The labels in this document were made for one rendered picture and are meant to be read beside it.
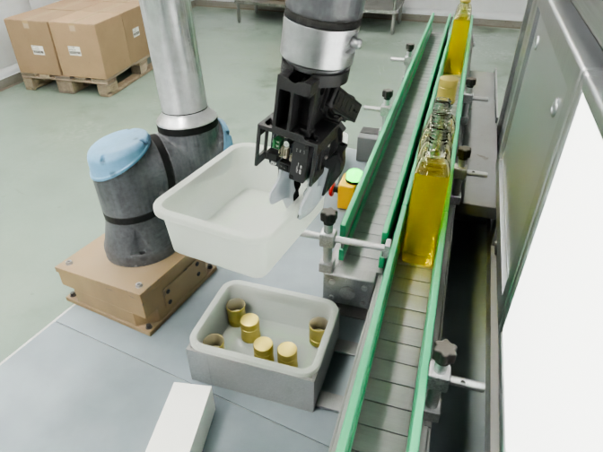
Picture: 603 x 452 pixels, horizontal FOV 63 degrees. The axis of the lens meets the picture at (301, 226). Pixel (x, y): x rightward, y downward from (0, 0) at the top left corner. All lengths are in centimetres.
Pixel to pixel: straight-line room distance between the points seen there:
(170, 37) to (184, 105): 12
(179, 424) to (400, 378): 33
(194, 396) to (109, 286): 28
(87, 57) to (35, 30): 44
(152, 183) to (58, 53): 366
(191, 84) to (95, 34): 339
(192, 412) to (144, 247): 35
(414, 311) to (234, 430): 34
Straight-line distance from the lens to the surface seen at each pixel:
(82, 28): 436
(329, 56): 50
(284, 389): 84
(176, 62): 93
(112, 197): 96
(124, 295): 97
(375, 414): 71
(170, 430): 79
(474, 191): 119
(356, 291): 90
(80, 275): 103
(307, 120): 53
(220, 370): 86
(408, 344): 79
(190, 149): 96
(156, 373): 94
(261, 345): 86
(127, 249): 99
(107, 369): 97
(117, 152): 92
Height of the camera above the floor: 146
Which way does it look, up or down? 35 degrees down
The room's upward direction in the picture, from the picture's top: straight up
